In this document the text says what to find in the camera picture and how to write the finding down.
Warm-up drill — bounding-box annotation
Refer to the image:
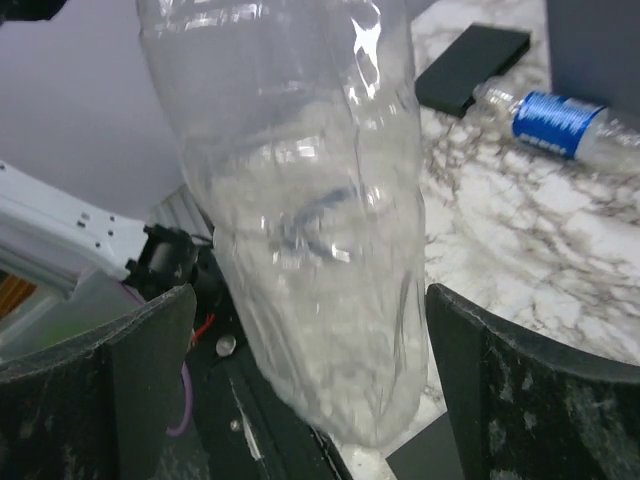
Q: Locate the clear unlabelled crushed bottle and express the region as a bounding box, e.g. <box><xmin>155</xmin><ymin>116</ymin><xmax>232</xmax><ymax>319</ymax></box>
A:
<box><xmin>137</xmin><ymin>1</ymin><xmax>428</xmax><ymax>448</ymax></box>

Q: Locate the black block near centre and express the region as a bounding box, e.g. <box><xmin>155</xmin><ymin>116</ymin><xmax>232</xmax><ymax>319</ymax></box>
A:
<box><xmin>387</xmin><ymin>413</ymin><xmax>464</xmax><ymax>480</ymax></box>

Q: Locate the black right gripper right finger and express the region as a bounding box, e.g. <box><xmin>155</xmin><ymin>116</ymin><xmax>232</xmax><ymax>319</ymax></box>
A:
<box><xmin>425</xmin><ymin>284</ymin><xmax>639</xmax><ymax>479</ymax></box>

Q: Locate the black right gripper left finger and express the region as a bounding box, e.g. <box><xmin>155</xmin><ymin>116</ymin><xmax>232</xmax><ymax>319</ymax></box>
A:
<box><xmin>1</xmin><ymin>285</ymin><xmax>196</xmax><ymax>479</ymax></box>

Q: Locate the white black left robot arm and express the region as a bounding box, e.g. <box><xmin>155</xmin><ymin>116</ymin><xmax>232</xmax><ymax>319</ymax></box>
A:
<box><xmin>1</xmin><ymin>162</ymin><xmax>212</xmax><ymax>300</ymax></box>

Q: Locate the black block far left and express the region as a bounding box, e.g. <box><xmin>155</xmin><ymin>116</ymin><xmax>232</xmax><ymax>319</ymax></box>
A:
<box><xmin>415</xmin><ymin>23</ymin><xmax>531</xmax><ymax>118</ymax></box>

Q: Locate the black block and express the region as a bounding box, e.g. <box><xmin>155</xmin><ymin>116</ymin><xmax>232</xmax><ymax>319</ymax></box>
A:
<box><xmin>415</xmin><ymin>23</ymin><xmax>531</xmax><ymax>118</ymax></box>
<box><xmin>387</xmin><ymin>413</ymin><xmax>464</xmax><ymax>480</ymax></box>

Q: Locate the Pepsi bottle far left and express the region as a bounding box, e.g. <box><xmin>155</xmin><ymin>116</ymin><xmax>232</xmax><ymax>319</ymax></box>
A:
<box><xmin>473</xmin><ymin>77</ymin><xmax>639</xmax><ymax>175</ymax></box>

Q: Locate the grey mesh waste bin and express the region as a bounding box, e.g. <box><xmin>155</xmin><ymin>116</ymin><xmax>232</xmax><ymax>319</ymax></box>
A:
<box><xmin>546</xmin><ymin>0</ymin><xmax>639</xmax><ymax>122</ymax></box>

